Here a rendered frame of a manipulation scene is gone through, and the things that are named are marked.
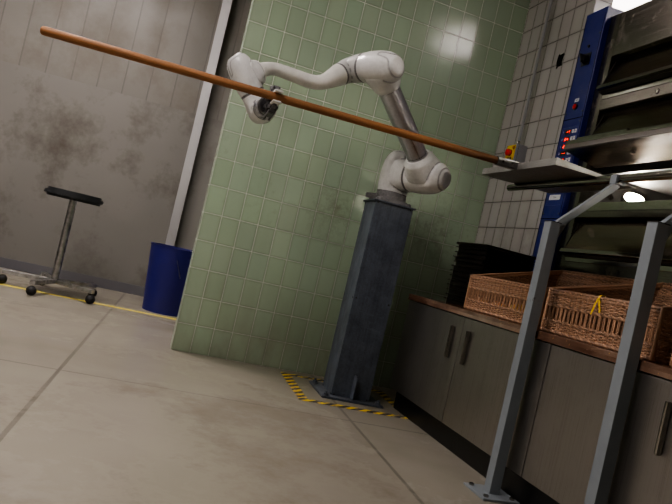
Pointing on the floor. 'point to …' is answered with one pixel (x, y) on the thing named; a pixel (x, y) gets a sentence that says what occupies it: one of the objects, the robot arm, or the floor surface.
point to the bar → (657, 233)
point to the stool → (61, 249)
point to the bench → (531, 405)
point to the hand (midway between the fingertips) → (276, 97)
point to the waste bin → (165, 278)
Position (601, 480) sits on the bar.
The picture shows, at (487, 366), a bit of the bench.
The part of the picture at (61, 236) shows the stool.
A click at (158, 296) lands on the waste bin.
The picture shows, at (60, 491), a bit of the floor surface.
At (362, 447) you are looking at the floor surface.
